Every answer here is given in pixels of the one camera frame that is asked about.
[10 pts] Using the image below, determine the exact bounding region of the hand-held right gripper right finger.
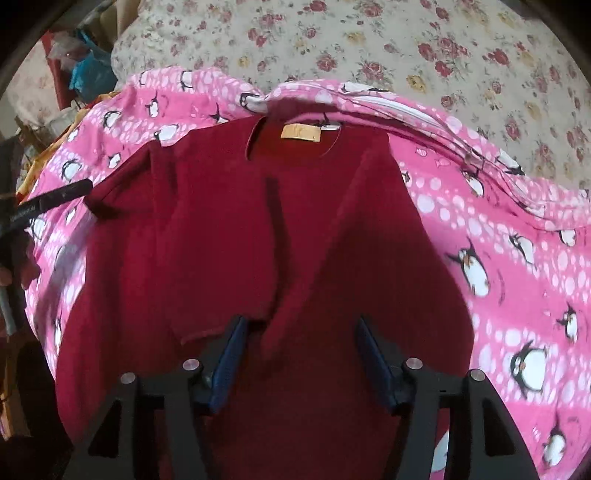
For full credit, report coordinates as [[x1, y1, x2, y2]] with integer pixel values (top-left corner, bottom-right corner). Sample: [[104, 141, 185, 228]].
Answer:
[[355, 318, 542, 480]]

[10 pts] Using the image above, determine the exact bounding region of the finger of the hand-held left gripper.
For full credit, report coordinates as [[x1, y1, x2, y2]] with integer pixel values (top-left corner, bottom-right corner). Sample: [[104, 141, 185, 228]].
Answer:
[[17, 179, 93, 219]]

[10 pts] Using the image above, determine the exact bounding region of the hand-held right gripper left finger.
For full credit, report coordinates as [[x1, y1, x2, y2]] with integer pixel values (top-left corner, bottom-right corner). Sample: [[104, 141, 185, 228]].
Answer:
[[62, 315, 250, 480]]

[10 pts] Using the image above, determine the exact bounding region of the dark red sweater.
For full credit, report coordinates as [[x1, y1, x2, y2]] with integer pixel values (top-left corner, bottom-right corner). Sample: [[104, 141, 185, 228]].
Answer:
[[54, 114, 476, 480]]

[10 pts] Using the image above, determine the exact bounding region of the blue plastic bag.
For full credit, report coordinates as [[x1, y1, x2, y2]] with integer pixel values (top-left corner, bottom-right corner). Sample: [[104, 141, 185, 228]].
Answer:
[[69, 28, 118, 103]]

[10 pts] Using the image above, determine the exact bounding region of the pink penguin print blanket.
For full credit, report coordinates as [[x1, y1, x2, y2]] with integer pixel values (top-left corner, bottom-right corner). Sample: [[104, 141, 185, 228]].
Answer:
[[23, 68, 591, 480]]

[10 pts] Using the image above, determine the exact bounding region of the floral bed sheet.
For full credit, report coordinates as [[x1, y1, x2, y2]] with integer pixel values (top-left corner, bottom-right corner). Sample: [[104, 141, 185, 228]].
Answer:
[[111, 0, 591, 191]]

